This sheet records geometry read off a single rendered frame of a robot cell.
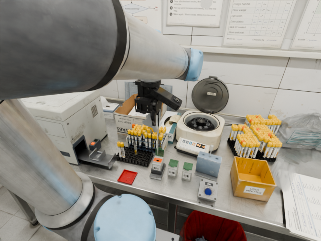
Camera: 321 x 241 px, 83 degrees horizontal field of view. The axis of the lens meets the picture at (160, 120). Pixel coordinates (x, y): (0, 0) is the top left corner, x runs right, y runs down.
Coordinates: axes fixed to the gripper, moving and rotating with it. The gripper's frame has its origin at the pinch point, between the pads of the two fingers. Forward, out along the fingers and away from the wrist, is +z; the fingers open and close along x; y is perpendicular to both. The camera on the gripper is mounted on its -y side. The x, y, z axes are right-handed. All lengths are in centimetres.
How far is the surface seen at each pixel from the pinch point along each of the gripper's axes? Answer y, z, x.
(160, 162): -1.6, 16.7, 1.3
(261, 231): -64, 85, -23
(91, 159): 30.9, 19.6, 5.5
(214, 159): -24.1, 14.4, -4.7
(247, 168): -39.1, 19.9, -9.6
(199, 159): -18.0, 15.8, -4.7
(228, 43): -23, -24, -56
